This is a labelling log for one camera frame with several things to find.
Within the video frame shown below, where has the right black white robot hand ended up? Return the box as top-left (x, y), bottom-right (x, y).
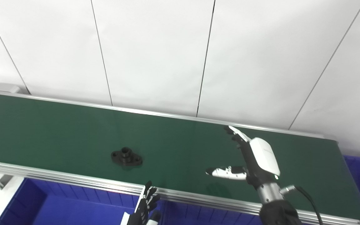
top-left (206, 126), bottom-right (281, 188)

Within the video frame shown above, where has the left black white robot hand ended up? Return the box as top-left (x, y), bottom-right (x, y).
top-left (121, 181), bottom-right (162, 225)

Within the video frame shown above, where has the black flanged metal part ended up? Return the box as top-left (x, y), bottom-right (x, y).
top-left (111, 147), bottom-right (143, 168)

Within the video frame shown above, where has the green conveyor belt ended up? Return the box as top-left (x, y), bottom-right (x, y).
top-left (0, 82), bottom-right (360, 225)
top-left (0, 92), bottom-right (360, 222)

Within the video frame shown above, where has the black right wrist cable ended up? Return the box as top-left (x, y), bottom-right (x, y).
top-left (280, 185), bottom-right (325, 225)

